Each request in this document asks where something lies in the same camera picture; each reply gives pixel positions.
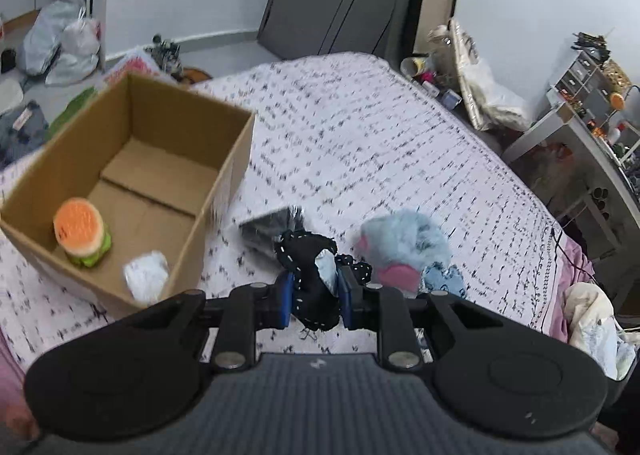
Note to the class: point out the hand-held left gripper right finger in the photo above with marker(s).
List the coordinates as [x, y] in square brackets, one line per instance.
[347, 300]

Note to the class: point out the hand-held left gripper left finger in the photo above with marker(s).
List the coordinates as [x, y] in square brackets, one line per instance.
[285, 299]

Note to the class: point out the black cloth with white stitching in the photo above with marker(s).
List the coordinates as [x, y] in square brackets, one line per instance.
[312, 285]

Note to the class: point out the dark patterned packet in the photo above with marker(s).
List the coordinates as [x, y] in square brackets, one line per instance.
[265, 231]

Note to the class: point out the grey fluffy plush pink patch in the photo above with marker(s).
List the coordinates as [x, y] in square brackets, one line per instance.
[405, 245]

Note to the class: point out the light blue cloth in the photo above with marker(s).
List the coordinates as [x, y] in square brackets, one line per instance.
[446, 280]

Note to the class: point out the brown cardboard box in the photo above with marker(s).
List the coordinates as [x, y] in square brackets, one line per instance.
[150, 175]

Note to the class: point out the white crumpled packet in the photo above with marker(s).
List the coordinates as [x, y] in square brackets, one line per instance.
[146, 277]

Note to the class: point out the white black patterned blanket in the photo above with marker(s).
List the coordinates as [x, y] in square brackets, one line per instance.
[380, 150]

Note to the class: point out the burger plush toy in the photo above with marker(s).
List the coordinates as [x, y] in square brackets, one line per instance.
[80, 230]

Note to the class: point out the small purple box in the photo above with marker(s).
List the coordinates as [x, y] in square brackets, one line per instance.
[451, 98]

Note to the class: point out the brown round mat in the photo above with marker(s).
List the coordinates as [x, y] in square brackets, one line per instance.
[195, 76]

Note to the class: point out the paper cup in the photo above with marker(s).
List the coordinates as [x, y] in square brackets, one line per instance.
[414, 67]

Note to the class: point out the pastel printed quilt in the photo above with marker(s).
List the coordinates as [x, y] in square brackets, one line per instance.
[595, 330]

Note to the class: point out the clear bag with board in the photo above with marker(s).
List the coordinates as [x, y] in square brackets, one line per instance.
[492, 90]

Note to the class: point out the clear jar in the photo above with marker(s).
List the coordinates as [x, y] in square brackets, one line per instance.
[441, 45]

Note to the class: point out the pair of dark shoes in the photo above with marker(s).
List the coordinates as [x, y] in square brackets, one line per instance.
[167, 52]

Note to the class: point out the white desk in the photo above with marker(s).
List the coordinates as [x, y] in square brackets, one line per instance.
[570, 135]

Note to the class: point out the red white plastic bag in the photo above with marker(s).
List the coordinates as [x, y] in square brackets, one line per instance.
[132, 64]

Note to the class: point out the green leaf rug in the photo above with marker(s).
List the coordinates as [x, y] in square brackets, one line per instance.
[70, 112]

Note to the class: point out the grey drawer organizer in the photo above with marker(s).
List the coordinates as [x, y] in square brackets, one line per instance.
[580, 77]

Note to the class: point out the orange ball lamp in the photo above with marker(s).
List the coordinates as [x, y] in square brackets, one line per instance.
[617, 100]

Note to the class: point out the white floor mat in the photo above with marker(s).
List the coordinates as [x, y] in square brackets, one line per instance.
[10, 97]

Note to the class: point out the wicker basket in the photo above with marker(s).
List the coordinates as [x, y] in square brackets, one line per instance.
[616, 74]

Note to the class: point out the grey plastic bag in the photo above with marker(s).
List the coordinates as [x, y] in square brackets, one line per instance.
[42, 35]

